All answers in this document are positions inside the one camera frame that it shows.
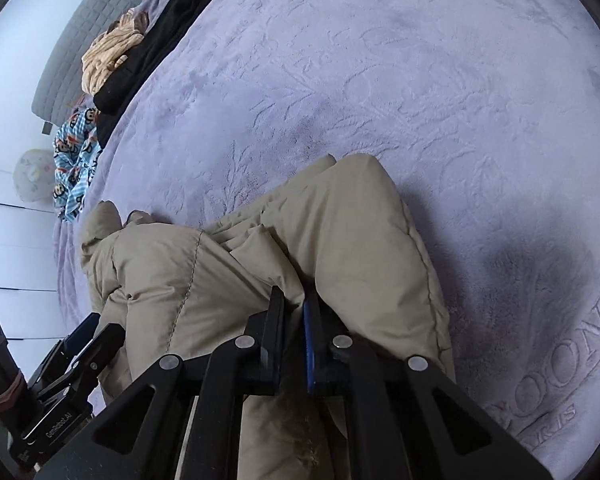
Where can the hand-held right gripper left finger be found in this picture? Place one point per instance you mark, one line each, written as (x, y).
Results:
(275, 330)

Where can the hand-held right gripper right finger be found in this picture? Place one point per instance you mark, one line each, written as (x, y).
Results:
(310, 340)

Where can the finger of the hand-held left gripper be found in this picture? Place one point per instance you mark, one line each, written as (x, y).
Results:
(102, 342)
(82, 331)

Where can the beige puffer jacket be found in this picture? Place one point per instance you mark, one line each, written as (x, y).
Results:
(330, 240)

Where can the blue monkey print cloth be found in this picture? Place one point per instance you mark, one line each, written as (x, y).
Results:
(72, 160)

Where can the lavender embossed blanket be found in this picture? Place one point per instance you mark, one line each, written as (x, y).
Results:
(380, 85)

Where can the yellow striped fuzzy garment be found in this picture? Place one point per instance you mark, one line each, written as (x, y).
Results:
(105, 55)

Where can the black folded garment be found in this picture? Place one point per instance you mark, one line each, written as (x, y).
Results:
(150, 55)

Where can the grey quilted headboard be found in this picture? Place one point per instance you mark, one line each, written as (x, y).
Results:
(75, 45)

